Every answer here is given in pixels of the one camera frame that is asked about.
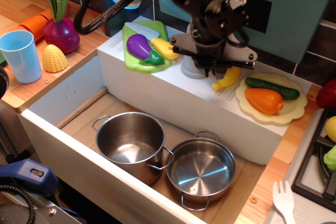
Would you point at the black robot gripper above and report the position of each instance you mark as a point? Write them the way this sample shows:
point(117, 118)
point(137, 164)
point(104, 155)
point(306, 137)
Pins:
point(216, 39)

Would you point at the white plastic fork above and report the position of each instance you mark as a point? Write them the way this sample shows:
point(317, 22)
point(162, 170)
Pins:
point(283, 200)

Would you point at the light green toy vegetable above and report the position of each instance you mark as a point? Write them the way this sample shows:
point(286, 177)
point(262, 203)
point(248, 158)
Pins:
point(329, 159)

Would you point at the red toy beet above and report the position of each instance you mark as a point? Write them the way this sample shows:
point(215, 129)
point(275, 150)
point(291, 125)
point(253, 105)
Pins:
point(58, 8)

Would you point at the shallow steel pot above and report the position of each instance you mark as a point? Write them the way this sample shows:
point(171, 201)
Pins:
point(201, 170)

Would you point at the green cutting board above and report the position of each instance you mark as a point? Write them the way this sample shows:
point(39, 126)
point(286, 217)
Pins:
point(135, 64)

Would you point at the black toy stove grate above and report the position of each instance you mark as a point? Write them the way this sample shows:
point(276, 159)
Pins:
point(314, 180)

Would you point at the green toy cucumber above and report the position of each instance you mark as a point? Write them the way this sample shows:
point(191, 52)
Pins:
point(285, 92)

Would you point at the yellow handled toy knife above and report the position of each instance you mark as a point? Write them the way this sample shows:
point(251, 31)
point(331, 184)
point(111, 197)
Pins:
point(157, 41)

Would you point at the blue clamp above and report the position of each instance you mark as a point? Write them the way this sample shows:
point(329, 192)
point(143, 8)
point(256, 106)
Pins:
point(31, 176)

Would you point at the yellow toy squash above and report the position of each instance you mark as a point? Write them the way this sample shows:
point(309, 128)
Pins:
point(231, 76)

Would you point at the cream scalloped plate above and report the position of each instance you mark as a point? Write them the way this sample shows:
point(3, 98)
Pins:
point(292, 109)

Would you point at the orange wooden toy carrot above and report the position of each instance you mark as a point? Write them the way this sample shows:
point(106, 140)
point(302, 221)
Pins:
point(43, 25)

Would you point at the yellow toy corn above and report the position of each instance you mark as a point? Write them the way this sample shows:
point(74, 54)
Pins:
point(53, 59)

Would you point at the grey toy faucet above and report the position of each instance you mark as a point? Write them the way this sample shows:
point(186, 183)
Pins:
point(189, 69)

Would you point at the yellow toy lemon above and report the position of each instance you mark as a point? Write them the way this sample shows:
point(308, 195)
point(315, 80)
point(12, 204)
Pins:
point(330, 128)

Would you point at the white toy sink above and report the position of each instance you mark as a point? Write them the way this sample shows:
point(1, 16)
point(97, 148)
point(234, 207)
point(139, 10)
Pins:
point(58, 125)

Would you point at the teal wall bin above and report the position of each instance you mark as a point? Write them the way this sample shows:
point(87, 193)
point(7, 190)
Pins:
point(284, 28)

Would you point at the light blue plastic cup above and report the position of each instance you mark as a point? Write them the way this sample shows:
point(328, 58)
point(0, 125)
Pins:
point(19, 50)

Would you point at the purple toy eggplant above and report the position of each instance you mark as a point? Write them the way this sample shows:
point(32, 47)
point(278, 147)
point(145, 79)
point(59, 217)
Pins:
point(138, 46)

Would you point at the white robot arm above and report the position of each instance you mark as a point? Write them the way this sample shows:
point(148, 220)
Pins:
point(216, 39)

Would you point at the tall steel pot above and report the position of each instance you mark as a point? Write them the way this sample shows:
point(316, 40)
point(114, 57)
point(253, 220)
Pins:
point(134, 141)

